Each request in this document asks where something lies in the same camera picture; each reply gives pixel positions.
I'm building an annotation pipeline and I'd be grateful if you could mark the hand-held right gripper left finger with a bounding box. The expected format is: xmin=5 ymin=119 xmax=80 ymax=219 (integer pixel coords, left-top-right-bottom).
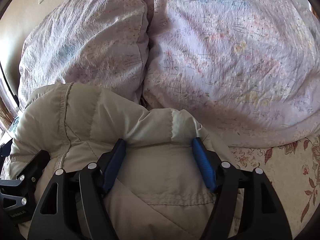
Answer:
xmin=27 ymin=138 xmax=127 ymax=240

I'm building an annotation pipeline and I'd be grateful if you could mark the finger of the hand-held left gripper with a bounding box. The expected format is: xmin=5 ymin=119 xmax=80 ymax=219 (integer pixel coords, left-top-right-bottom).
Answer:
xmin=14 ymin=149 xmax=51 ymax=183

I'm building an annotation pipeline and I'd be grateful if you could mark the beige down jacket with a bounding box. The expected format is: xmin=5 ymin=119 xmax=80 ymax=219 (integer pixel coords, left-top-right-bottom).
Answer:
xmin=7 ymin=81 xmax=245 ymax=240

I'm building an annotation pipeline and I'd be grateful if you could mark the floral bed sheet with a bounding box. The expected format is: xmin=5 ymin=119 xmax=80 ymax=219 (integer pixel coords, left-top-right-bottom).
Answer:
xmin=227 ymin=134 xmax=320 ymax=232

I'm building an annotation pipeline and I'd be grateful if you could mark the lilac crinkled pillow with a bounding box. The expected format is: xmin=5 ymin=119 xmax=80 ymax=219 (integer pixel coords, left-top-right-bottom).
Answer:
xmin=18 ymin=0 xmax=151 ymax=112
xmin=141 ymin=0 xmax=320 ymax=148

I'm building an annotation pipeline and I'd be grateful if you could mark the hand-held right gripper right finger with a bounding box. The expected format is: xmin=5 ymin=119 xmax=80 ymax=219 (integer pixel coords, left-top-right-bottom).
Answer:
xmin=191 ymin=137 xmax=292 ymax=240

